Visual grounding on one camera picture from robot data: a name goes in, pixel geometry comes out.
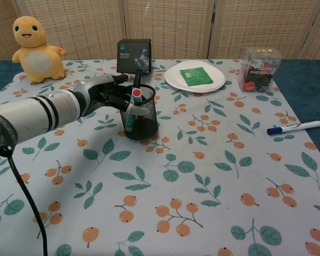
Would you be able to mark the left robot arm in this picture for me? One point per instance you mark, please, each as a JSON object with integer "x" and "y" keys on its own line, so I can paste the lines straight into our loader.
{"x": 29, "y": 117}

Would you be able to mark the black mesh pen holder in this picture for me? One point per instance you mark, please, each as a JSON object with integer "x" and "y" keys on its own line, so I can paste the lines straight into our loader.
{"x": 146, "y": 125}

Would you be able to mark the green marker with red cap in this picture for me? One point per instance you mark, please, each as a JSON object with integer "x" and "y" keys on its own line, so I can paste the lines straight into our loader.
{"x": 136, "y": 93}

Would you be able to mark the white paper plate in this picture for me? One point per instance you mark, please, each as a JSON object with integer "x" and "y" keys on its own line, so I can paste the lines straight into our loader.
{"x": 173, "y": 78}

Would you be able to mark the floral tablecloth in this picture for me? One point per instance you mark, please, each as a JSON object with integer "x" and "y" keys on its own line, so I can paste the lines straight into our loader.
{"x": 176, "y": 173}

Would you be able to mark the green marker with black cap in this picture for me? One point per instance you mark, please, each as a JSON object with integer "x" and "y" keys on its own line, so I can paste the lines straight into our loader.
{"x": 138, "y": 78}

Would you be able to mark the black cardboard box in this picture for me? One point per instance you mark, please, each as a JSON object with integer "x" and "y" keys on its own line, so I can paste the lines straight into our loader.
{"x": 130, "y": 58}

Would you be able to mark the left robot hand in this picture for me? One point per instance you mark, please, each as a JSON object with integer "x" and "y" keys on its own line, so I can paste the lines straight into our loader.
{"x": 96, "y": 89}

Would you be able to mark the clear plastic snack box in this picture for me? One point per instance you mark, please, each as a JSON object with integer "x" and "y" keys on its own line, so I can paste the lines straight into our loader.
{"x": 258, "y": 70}

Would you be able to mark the yellow plush dinosaur toy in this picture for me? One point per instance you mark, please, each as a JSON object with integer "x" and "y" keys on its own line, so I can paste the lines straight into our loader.
{"x": 38, "y": 61}

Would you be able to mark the green sachet packet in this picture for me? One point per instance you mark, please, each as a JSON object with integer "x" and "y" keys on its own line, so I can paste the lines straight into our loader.
{"x": 196, "y": 76}

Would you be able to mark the blue whiteboard marker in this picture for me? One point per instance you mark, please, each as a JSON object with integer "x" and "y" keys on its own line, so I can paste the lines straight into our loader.
{"x": 293, "y": 127}

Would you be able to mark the bamboo folding screen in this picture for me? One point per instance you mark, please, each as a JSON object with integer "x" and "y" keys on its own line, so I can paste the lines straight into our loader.
{"x": 176, "y": 26}

